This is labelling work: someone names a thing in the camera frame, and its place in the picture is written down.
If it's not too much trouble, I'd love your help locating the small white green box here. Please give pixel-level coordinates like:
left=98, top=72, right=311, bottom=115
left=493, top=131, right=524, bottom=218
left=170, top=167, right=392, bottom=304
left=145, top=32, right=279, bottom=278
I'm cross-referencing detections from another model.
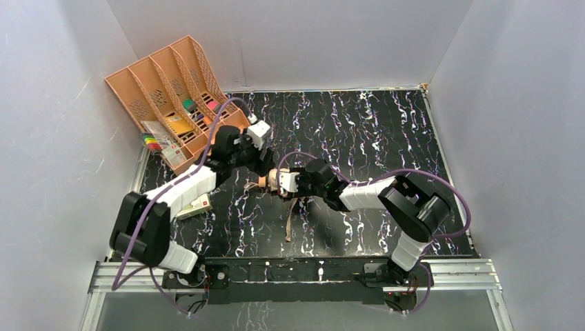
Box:
left=176, top=193, right=212, bottom=221

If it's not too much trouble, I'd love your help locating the beige folding umbrella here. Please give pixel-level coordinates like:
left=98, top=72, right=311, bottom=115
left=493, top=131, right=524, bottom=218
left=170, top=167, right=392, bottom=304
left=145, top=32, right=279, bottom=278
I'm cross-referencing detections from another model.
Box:
left=244, top=168, right=299, bottom=242

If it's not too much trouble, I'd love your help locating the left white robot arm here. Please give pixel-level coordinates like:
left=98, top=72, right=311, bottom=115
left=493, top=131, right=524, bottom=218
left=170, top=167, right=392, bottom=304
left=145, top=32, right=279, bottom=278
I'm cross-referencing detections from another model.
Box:
left=110, top=121, right=275, bottom=274

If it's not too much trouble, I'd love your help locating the green eraser block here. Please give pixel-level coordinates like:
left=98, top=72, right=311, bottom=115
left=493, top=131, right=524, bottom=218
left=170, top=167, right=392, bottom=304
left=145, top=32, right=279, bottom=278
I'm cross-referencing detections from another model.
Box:
left=182, top=99, right=197, bottom=113

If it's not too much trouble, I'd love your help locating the yellow notepad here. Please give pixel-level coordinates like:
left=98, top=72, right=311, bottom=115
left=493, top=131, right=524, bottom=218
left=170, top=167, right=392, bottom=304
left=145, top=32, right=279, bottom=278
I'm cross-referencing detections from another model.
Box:
left=165, top=115, right=193, bottom=135

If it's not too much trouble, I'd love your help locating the orange plastic file organizer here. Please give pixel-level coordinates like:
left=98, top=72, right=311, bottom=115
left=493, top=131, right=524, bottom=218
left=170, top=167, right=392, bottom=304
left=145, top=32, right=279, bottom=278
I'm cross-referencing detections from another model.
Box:
left=105, top=36, right=227, bottom=174

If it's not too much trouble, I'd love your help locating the pink eraser block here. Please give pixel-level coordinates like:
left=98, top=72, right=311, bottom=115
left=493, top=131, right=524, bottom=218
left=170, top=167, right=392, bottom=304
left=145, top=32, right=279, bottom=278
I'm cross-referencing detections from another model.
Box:
left=206, top=100, right=221, bottom=113

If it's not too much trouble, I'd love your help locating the white paper card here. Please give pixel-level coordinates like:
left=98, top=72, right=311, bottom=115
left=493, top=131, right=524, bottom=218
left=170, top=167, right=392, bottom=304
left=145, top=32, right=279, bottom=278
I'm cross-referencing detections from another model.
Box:
left=141, top=121, right=171, bottom=140

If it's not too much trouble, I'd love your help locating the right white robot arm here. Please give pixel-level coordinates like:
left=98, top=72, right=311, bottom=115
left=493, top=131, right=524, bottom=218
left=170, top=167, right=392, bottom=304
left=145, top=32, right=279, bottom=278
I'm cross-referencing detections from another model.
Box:
left=277, top=159, right=452, bottom=275

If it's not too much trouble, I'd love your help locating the colourful marker set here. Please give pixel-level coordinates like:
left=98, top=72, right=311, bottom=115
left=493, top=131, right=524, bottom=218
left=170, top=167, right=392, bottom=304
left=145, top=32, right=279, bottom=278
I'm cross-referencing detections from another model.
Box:
left=141, top=132, right=163, bottom=153

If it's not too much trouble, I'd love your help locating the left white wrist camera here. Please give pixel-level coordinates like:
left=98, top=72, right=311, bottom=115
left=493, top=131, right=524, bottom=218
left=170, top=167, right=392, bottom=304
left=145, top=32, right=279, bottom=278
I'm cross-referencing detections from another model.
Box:
left=246, top=113, right=272, bottom=150

